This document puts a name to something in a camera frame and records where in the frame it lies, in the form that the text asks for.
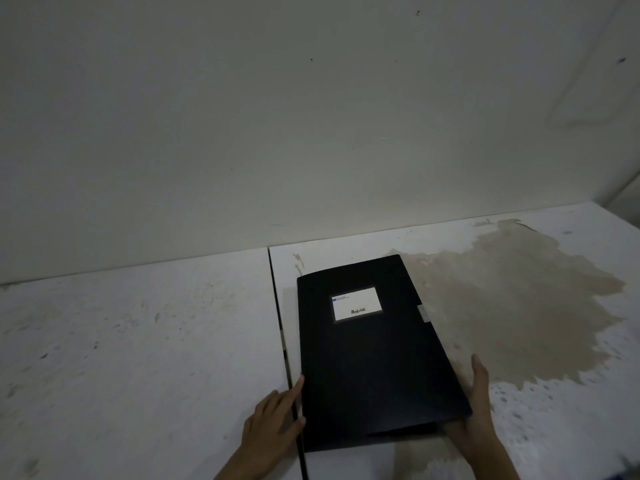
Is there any person's left hand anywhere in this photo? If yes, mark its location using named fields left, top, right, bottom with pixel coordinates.
left=241, top=376, right=307, bottom=469

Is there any person's right hand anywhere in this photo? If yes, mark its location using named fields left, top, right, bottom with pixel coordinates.
left=444, top=354, right=504, bottom=464

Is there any black document folder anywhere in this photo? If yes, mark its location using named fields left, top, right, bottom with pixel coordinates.
left=296, top=254, right=473, bottom=453

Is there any person's left forearm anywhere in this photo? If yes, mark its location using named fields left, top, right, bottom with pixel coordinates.
left=214, top=449, right=282, bottom=480

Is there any person's right forearm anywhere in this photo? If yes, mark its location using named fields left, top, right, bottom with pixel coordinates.
left=472, top=447, right=522, bottom=480

